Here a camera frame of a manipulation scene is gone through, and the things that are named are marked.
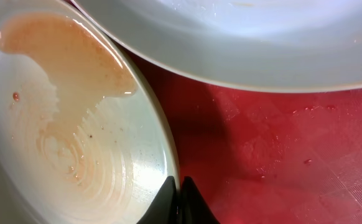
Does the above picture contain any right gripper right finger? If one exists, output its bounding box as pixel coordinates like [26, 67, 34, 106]
[180, 177, 220, 224]

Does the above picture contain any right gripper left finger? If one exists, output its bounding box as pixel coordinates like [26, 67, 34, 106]
[137, 176, 177, 224]

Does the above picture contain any red plastic tray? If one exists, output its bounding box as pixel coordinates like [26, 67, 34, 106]
[114, 40, 362, 223]

